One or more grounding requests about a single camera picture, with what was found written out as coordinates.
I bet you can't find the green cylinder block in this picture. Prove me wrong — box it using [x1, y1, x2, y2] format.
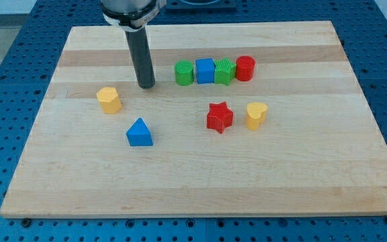
[174, 60, 194, 86]

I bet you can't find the light wooden board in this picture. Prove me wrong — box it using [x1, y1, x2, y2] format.
[0, 21, 387, 218]

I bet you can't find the blue cube block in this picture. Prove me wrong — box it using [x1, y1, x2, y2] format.
[196, 58, 215, 84]

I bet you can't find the green star block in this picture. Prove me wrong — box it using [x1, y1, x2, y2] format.
[214, 58, 237, 86]

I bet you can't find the yellow heart block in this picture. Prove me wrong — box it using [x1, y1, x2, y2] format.
[245, 102, 268, 130]

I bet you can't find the red cylinder block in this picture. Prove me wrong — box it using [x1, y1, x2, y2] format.
[235, 56, 256, 81]

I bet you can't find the blue triangle block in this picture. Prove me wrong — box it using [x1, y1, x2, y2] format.
[126, 118, 153, 147]

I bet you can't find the red star block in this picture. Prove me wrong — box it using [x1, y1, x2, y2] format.
[206, 102, 234, 134]

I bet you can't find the yellow hexagon block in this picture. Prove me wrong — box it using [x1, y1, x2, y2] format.
[96, 87, 123, 114]

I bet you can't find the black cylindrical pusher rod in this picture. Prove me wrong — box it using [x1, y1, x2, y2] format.
[125, 28, 155, 89]

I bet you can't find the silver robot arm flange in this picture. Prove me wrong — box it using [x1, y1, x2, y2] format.
[100, 0, 167, 32]

